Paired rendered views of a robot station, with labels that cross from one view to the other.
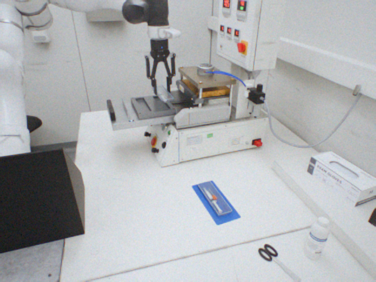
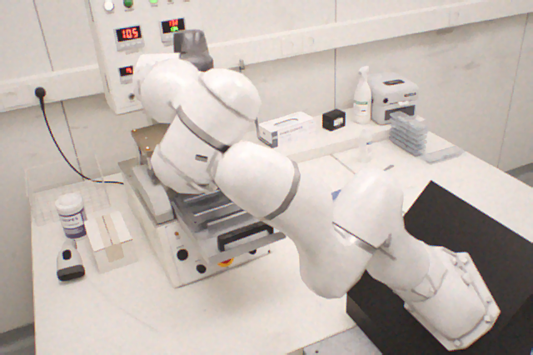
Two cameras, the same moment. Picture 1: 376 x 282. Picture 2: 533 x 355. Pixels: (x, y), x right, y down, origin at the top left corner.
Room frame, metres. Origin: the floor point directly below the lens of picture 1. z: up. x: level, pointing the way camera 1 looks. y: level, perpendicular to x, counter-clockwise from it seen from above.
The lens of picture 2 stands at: (1.14, 1.35, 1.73)
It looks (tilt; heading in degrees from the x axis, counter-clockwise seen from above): 30 degrees down; 265
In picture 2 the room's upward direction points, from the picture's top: 4 degrees counter-clockwise
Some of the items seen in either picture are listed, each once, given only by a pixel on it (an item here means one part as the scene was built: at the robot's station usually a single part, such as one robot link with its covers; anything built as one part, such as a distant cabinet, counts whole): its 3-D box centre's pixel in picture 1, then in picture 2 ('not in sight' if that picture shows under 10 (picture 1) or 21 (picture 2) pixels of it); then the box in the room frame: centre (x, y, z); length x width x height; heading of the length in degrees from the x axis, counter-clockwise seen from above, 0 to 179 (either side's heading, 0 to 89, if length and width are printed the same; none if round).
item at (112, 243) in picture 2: not in sight; (110, 241); (1.53, 0.03, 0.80); 0.19 x 0.13 x 0.09; 106
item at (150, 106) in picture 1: (152, 105); (217, 202); (1.17, 0.17, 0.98); 0.20 x 0.17 x 0.03; 20
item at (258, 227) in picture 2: (110, 109); (246, 234); (1.11, 0.34, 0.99); 0.15 x 0.02 x 0.04; 20
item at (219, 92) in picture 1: (205, 83); not in sight; (1.25, -0.08, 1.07); 0.22 x 0.17 x 0.10; 20
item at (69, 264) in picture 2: not in sight; (67, 254); (1.66, 0.06, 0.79); 0.20 x 0.08 x 0.08; 106
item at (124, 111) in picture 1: (142, 109); (224, 214); (1.15, 0.21, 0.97); 0.30 x 0.22 x 0.08; 110
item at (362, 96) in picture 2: not in sight; (362, 94); (0.49, -0.68, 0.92); 0.09 x 0.08 x 0.25; 51
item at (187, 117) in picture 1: (200, 116); not in sight; (1.11, -0.05, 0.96); 0.26 x 0.05 x 0.07; 110
